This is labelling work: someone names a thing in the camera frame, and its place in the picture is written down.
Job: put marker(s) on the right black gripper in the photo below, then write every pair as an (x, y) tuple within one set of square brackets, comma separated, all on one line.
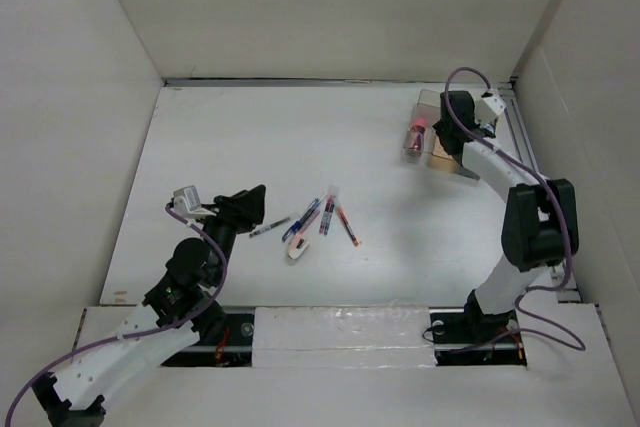
[(476, 126)]

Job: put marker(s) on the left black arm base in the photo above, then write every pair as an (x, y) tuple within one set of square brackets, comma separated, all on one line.
[(231, 348)]

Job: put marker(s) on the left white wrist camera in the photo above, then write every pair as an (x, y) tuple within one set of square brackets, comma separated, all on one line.
[(186, 202)]

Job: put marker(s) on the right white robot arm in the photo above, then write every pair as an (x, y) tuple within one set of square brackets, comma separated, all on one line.
[(539, 229)]

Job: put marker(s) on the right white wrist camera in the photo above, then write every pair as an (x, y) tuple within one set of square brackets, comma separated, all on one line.
[(489, 107)]

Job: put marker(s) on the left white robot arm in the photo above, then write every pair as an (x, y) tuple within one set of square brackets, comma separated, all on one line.
[(178, 312)]

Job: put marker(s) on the black pen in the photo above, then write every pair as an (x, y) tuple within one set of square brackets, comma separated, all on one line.
[(270, 226)]

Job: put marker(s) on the red blue pen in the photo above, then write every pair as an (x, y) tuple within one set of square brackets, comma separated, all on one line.
[(332, 196)]

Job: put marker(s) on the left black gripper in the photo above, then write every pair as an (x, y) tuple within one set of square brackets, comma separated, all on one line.
[(243, 209)]

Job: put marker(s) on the orange red pen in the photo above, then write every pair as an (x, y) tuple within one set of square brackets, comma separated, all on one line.
[(346, 224)]

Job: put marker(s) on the pink capped glue bottle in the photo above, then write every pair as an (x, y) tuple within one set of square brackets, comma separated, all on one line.
[(416, 136)]

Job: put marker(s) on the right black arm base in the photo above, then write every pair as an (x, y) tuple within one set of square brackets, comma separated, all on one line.
[(456, 343)]

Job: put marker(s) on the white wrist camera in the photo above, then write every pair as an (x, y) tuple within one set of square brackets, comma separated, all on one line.
[(489, 107), (186, 202)]

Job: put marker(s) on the clear compartment organizer box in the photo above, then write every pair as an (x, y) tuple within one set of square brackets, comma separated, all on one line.
[(433, 154)]

